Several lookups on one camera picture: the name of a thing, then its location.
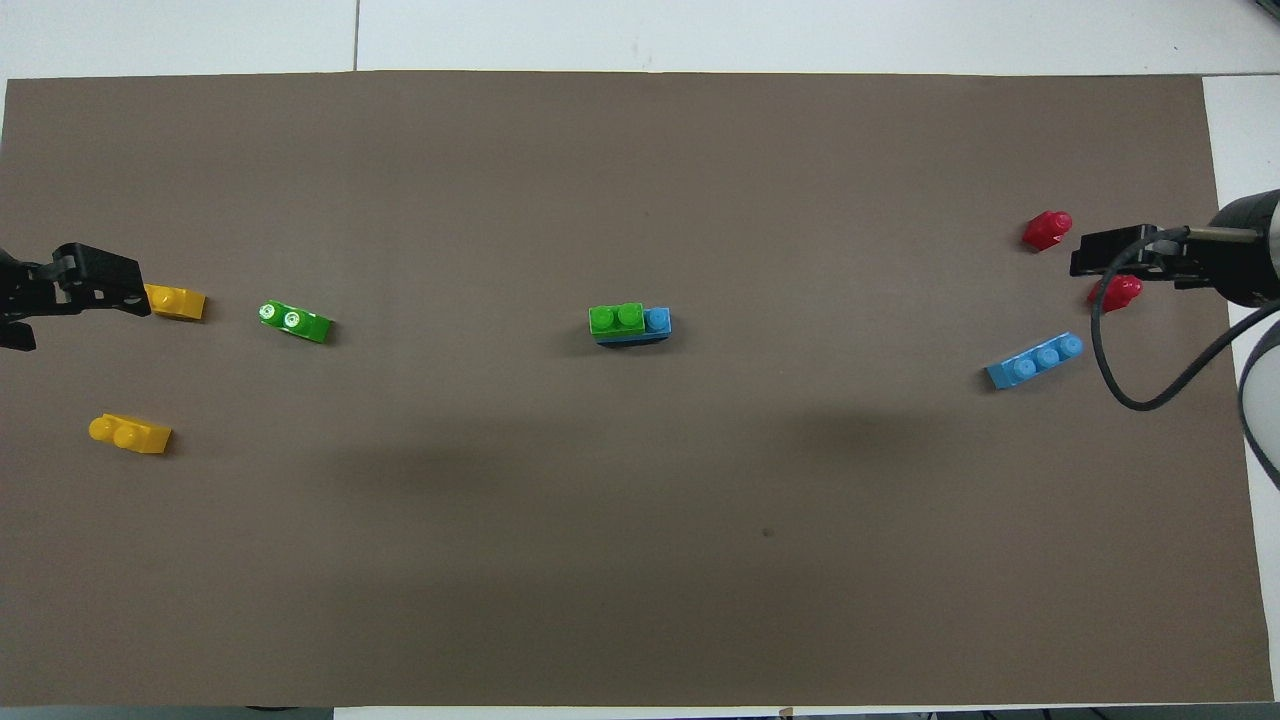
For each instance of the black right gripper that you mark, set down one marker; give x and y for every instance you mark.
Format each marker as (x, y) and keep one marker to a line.
(1240, 265)

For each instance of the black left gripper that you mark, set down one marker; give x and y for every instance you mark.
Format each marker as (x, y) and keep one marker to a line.
(20, 290)

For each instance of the blue three-stud brick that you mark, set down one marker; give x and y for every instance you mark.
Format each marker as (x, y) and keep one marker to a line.
(1035, 362)
(657, 322)

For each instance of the green two-stud brick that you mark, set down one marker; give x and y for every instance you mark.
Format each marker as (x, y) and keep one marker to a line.
(615, 320)
(295, 322)

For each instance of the red one-stud brick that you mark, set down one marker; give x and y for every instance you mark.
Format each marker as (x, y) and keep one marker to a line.
(1047, 230)
(1115, 293)

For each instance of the yellow two-stud brick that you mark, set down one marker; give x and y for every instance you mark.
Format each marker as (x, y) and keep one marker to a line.
(130, 435)
(178, 302)

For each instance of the brown table mat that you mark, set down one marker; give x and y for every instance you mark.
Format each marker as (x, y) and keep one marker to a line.
(640, 550)

